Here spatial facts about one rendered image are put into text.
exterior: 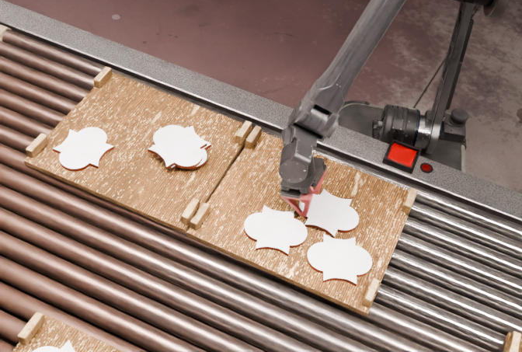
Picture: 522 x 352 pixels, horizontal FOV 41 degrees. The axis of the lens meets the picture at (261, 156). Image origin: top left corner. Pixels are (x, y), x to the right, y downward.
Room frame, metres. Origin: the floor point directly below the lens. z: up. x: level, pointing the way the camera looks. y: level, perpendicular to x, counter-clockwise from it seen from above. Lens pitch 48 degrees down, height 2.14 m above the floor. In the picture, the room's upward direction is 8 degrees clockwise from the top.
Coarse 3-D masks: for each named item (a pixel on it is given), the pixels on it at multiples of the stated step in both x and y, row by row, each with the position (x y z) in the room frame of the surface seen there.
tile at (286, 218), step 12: (252, 216) 0.91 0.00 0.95; (264, 216) 0.92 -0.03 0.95; (276, 216) 0.92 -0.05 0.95; (288, 216) 0.92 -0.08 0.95; (252, 228) 0.88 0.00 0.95; (264, 228) 0.88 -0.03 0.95; (276, 228) 0.89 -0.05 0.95; (288, 228) 0.89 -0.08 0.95; (300, 228) 0.90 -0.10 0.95; (252, 240) 0.85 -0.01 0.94; (264, 240) 0.85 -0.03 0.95; (276, 240) 0.86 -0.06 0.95; (288, 240) 0.86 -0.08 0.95; (300, 240) 0.87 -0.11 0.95; (288, 252) 0.83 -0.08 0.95
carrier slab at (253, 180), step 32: (256, 160) 1.08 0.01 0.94; (224, 192) 0.97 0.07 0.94; (256, 192) 0.99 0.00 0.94; (320, 192) 1.01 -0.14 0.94; (352, 192) 1.03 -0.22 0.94; (384, 192) 1.04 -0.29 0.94; (224, 224) 0.89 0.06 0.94; (384, 224) 0.95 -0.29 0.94; (256, 256) 0.82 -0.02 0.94; (288, 256) 0.83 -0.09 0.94; (384, 256) 0.86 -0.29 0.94; (320, 288) 0.76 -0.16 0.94; (352, 288) 0.77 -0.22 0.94
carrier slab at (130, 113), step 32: (96, 96) 1.22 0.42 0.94; (128, 96) 1.23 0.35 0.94; (160, 96) 1.25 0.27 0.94; (64, 128) 1.10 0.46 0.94; (128, 128) 1.13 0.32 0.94; (224, 128) 1.17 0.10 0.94; (32, 160) 0.99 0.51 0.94; (128, 160) 1.03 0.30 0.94; (160, 160) 1.04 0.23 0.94; (224, 160) 1.07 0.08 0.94; (96, 192) 0.93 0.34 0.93; (128, 192) 0.94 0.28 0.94; (160, 192) 0.95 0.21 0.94; (192, 192) 0.96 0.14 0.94
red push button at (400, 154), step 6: (396, 144) 1.21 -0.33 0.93; (396, 150) 1.18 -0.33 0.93; (402, 150) 1.19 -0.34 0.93; (408, 150) 1.19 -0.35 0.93; (414, 150) 1.19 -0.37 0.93; (390, 156) 1.16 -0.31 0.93; (396, 156) 1.16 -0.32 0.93; (402, 156) 1.17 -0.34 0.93; (408, 156) 1.17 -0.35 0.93; (414, 156) 1.17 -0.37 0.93; (402, 162) 1.15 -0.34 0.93; (408, 162) 1.15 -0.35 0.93
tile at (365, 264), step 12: (324, 240) 0.87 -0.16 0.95; (336, 240) 0.88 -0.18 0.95; (348, 240) 0.88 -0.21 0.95; (312, 252) 0.84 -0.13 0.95; (324, 252) 0.84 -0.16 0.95; (336, 252) 0.85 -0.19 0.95; (348, 252) 0.85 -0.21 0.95; (360, 252) 0.86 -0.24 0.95; (312, 264) 0.81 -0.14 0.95; (324, 264) 0.81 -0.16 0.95; (336, 264) 0.82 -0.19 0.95; (348, 264) 0.82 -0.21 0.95; (360, 264) 0.83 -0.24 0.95; (324, 276) 0.79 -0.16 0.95; (336, 276) 0.79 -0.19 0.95; (348, 276) 0.79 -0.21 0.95; (360, 276) 0.80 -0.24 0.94
